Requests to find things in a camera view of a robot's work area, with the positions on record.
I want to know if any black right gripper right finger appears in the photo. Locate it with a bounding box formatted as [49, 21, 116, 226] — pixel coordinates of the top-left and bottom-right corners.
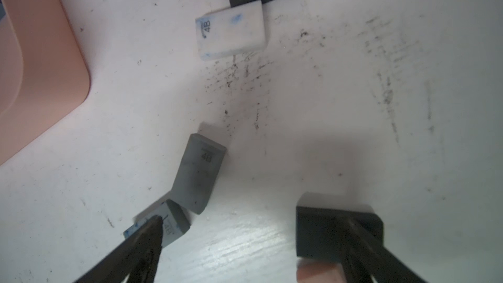
[337, 217, 424, 282]

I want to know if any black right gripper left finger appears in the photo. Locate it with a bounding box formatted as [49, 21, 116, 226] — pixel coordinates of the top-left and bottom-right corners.
[76, 216, 163, 282]

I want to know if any pink eraser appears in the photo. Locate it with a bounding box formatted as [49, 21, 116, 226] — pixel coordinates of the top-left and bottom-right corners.
[297, 262, 347, 283]

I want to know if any pink plastic storage tray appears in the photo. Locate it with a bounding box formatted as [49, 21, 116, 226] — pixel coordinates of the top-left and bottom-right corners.
[1, 0, 90, 162]

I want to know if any white eraser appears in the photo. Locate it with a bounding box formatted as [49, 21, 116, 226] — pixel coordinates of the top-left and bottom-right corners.
[195, 0, 267, 60]

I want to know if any grey eraser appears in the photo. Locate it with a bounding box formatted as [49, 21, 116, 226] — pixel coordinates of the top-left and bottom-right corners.
[123, 199, 191, 248]
[170, 134, 227, 214]

